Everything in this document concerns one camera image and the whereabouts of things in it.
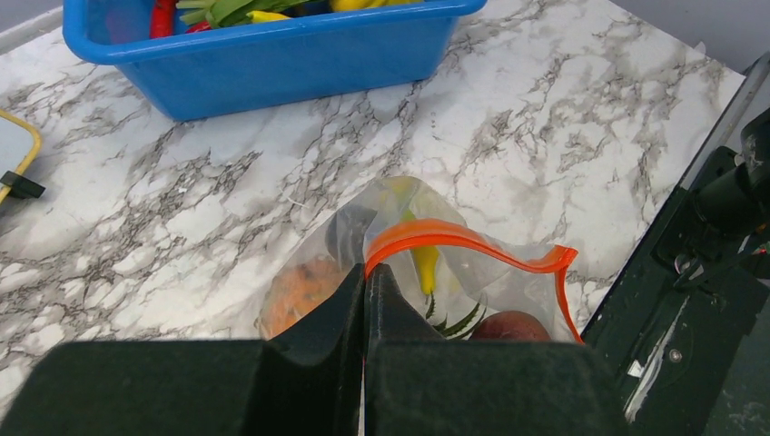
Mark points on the clear orange zip bag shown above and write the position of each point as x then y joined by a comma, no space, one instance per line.
367,231

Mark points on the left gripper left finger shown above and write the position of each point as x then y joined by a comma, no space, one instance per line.
305,381

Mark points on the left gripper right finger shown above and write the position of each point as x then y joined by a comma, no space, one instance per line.
418,383

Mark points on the dark purple passion fruit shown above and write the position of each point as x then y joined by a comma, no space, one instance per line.
513,326

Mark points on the orange toy pineapple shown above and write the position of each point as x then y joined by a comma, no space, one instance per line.
298,292

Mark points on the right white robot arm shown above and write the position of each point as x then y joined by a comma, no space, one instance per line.
685,327

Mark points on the white drawing board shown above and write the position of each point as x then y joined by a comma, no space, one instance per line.
20,144

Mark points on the red toy chili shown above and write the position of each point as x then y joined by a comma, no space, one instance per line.
162,18

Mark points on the blue plastic bin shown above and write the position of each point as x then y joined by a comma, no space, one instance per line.
189,76

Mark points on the yellow toy banana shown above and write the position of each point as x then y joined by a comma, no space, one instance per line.
312,7
425,258

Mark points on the green leafy vegetable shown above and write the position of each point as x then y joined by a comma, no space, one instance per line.
228,13

